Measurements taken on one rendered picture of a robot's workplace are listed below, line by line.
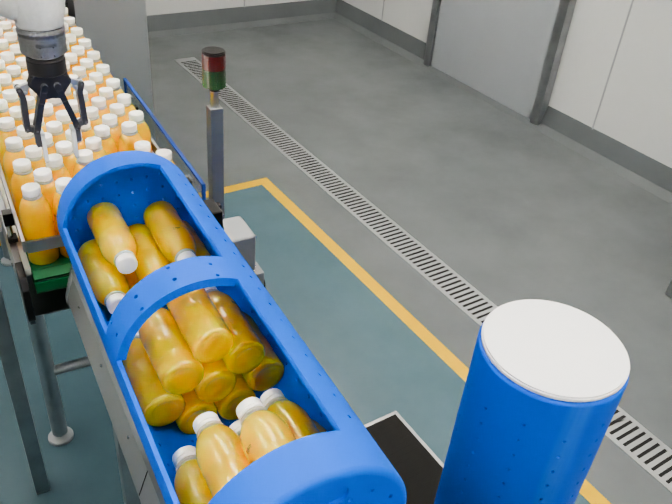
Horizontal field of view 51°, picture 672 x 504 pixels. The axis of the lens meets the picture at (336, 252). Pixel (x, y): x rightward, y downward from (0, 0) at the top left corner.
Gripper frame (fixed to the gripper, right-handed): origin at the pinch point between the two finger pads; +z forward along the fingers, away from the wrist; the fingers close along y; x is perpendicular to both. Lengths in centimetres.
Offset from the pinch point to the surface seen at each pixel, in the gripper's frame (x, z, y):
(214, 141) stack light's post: 24, 18, 44
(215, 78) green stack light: 23.0, -1.4, 44.4
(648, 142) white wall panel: 87, 96, 335
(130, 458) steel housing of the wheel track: -62, 32, -4
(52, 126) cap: 28.5, 8.7, 2.5
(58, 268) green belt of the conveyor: -5.6, 28.1, -5.2
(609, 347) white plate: -89, 14, 81
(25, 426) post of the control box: 6, 87, -20
